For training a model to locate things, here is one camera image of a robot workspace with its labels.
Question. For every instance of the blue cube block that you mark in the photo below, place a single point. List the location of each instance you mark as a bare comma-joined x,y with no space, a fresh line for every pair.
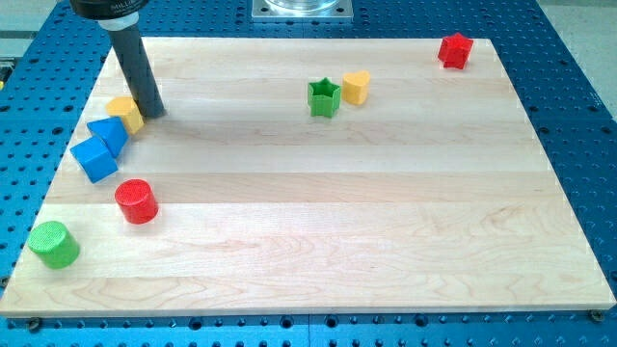
94,158

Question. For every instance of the light wooden board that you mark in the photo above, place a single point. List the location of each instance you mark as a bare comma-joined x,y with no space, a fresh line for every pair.
435,195

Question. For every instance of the green star block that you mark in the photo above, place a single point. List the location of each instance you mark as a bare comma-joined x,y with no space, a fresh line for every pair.
323,98

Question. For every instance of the yellow heart block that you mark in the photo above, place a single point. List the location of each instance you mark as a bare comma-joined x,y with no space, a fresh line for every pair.
355,86

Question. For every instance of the red cylinder block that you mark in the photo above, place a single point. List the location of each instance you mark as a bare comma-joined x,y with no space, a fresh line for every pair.
136,201

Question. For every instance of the yellow pentagon block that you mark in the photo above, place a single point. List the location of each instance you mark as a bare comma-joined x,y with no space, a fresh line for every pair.
126,108

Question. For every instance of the blue triangular prism block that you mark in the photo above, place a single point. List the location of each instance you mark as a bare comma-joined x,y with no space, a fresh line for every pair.
112,132

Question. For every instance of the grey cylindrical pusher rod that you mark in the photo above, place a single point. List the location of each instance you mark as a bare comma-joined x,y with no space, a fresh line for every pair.
127,42

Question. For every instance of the green cylinder block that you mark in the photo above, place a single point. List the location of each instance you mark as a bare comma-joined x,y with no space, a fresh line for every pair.
53,244

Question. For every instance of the blue perforated metal table plate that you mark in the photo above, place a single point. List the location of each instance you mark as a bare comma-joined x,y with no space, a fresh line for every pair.
50,85

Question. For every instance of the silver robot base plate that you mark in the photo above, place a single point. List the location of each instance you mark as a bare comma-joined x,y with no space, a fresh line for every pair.
279,10

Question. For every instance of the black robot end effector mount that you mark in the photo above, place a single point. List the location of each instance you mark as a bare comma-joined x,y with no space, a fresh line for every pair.
106,9

